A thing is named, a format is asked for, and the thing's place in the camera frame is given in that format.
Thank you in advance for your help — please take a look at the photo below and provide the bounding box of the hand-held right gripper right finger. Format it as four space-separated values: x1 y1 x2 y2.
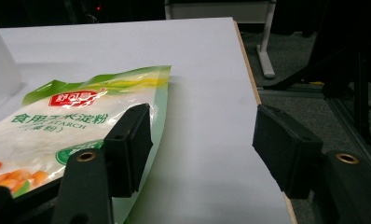
252 104 371 224

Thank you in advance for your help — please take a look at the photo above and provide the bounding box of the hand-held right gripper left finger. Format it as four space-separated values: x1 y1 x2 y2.
51 103 154 224

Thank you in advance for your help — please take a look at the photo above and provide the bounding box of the white and green starch bag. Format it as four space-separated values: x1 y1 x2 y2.
0 64 172 224

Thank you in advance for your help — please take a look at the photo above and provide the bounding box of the black metal stand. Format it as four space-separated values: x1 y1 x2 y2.
264 0 371 147

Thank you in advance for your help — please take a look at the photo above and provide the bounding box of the aluminium frame rail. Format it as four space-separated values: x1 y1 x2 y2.
257 86 371 176

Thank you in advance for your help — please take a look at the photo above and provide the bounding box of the white metal table frame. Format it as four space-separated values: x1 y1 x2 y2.
164 0 278 79

